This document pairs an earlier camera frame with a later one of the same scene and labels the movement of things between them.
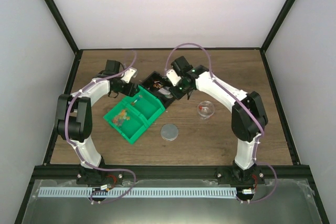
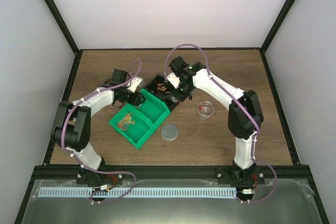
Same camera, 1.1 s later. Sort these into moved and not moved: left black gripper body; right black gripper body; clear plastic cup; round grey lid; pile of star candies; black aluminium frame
Moved: left black gripper body; pile of star candies
Not moved: right black gripper body; clear plastic cup; round grey lid; black aluminium frame
